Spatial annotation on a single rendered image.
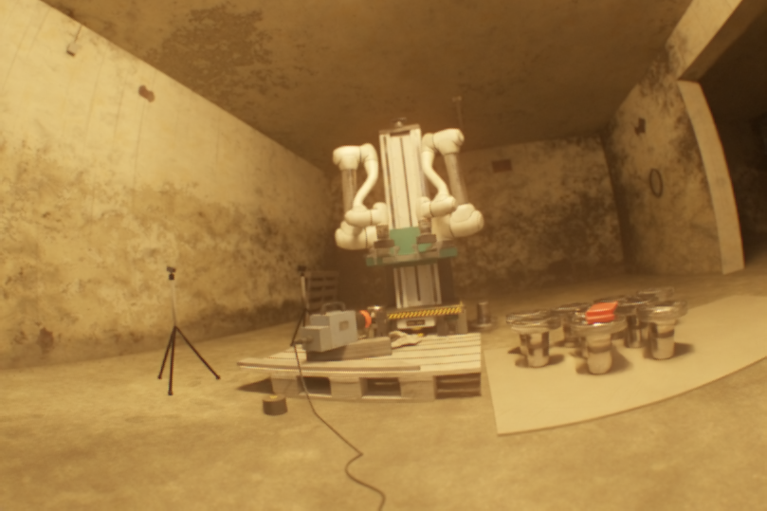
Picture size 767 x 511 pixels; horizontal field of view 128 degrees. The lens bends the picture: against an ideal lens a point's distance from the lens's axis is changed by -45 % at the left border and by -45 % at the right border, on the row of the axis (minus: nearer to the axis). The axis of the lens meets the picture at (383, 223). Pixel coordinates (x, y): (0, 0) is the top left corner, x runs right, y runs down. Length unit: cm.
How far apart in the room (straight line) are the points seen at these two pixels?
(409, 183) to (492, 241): 424
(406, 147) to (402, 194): 41
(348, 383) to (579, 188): 639
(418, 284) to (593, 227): 512
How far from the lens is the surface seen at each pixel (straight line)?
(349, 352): 182
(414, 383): 151
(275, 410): 155
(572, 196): 722
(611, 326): 151
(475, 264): 681
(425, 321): 236
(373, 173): 247
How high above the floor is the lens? 55
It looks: 9 degrees up
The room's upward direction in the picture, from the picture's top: 6 degrees counter-clockwise
